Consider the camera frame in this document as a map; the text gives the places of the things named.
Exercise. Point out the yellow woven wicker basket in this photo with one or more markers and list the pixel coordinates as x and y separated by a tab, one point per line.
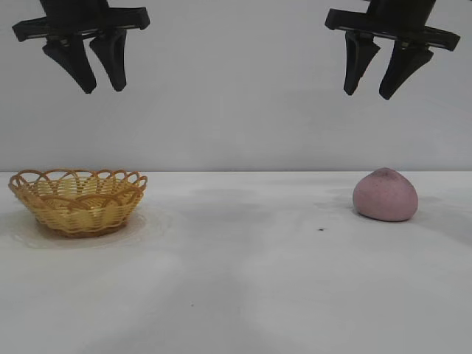
79	214

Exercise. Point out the pink peach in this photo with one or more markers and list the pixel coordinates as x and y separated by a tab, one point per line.
385	197

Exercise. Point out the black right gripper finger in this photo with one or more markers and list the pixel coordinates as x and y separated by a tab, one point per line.
403	66
357	59

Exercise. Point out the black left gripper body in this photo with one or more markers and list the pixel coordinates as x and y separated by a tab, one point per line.
77	14

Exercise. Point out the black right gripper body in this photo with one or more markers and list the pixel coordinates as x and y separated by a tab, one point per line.
400	18

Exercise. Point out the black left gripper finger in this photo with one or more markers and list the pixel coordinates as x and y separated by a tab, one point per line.
114	59
72	59

